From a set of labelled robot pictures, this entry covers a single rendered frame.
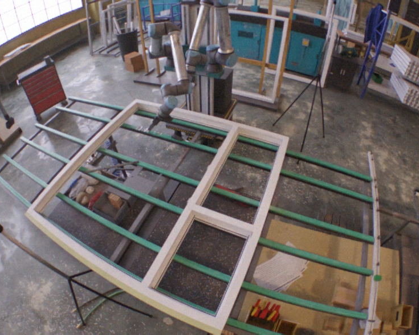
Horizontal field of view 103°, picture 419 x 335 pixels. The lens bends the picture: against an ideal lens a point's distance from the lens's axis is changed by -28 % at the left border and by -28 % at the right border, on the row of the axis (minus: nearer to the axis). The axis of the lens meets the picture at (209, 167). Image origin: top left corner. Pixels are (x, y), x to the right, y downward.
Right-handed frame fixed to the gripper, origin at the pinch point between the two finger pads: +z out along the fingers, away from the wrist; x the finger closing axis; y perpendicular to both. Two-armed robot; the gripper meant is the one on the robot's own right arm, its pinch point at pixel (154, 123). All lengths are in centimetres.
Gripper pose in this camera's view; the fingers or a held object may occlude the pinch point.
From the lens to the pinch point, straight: 193.7
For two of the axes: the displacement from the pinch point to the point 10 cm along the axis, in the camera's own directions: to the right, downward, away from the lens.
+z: -5.7, 3.6, 7.4
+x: -3.7, 6.9, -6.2
